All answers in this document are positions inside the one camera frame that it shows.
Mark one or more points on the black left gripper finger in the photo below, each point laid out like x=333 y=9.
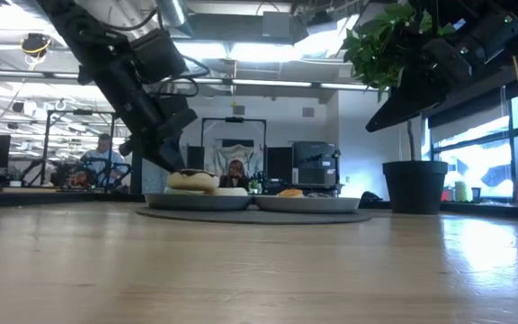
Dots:
x=162 y=159
x=179 y=150

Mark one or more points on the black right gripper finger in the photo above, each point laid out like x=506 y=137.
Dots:
x=416 y=110
x=403 y=101

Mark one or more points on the large chocolate sprinkled donut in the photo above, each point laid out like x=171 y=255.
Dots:
x=193 y=181

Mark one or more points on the mint green frosted donut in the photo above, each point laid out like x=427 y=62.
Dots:
x=175 y=191

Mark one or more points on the large white frosted donut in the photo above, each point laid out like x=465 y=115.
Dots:
x=232 y=192

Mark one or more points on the small orange frosted donut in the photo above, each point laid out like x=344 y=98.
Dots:
x=291 y=193

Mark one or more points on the small purple frosted donut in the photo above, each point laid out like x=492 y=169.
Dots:
x=319 y=195

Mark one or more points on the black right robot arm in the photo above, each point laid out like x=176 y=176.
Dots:
x=488 y=36

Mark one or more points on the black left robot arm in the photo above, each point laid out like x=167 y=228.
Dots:
x=74 y=27

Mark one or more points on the black panel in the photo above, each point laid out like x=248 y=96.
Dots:
x=195 y=162
x=279 y=164

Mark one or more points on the grey blue partition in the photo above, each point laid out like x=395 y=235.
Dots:
x=151 y=180

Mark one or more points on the dark grey round plate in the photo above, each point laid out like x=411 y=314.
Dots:
x=196 y=202

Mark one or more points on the person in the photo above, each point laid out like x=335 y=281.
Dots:
x=106 y=159
x=235 y=173

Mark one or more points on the green plant in black pot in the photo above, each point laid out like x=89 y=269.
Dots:
x=414 y=189

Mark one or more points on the yellow container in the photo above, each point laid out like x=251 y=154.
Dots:
x=461 y=191

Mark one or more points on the round grey woven placemat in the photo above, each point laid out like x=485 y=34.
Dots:
x=250 y=217

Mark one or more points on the dark cup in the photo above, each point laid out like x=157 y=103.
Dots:
x=476 y=194

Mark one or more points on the black equipment box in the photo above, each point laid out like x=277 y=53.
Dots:
x=313 y=157

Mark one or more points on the light grey round plate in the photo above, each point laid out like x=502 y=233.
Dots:
x=308 y=204

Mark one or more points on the black robot station frame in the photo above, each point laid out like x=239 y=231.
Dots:
x=81 y=112
x=234 y=119

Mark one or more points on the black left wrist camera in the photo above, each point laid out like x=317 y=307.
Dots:
x=158 y=56

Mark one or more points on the black aluminium table frame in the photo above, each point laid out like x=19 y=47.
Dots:
x=61 y=198

